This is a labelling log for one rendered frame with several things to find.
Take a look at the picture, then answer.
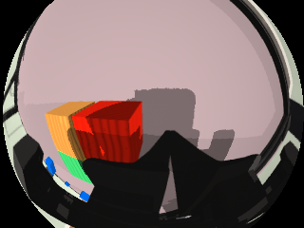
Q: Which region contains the green cube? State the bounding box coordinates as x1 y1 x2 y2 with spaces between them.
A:
58 150 93 184

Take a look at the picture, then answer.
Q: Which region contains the wooden cube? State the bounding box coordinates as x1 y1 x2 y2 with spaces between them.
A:
45 102 95 161

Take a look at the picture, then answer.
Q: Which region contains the blue rectangular bar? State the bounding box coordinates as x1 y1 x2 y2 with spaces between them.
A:
45 157 56 175

